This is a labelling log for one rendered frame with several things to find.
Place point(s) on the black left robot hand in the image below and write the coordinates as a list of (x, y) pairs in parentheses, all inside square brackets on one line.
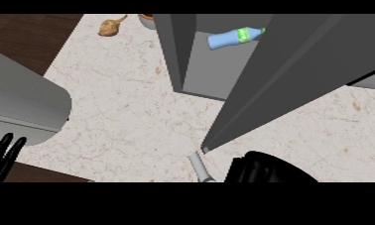
[(10, 155)]

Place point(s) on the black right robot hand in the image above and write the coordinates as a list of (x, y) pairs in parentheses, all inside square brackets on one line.
[(269, 169)]

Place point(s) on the dark grey cabinet door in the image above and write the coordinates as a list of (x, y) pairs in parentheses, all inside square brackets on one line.
[(283, 80)]

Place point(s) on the dark grey cabinet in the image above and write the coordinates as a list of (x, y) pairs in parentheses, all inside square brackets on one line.
[(206, 57)]

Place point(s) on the blue water bottle green label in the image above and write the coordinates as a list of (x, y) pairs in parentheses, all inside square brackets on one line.
[(228, 38)]

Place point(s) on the grey rounded appliance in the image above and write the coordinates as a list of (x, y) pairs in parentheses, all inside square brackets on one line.
[(30, 103)]

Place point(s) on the grey bowl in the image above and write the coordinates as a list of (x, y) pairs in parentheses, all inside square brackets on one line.
[(148, 21)]

